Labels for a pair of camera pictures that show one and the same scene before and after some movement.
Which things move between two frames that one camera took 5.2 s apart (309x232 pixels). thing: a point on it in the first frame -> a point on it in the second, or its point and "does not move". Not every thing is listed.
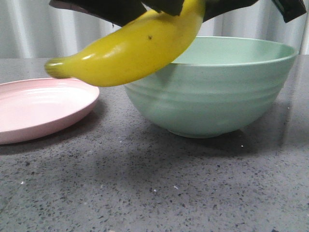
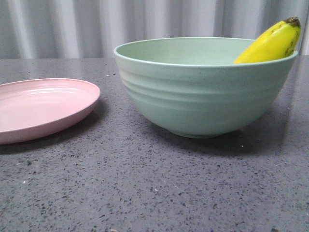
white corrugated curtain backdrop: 38,29 does not move
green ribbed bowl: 219,86 does not move
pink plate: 31,108 does not move
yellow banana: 133,49 -> 279,41
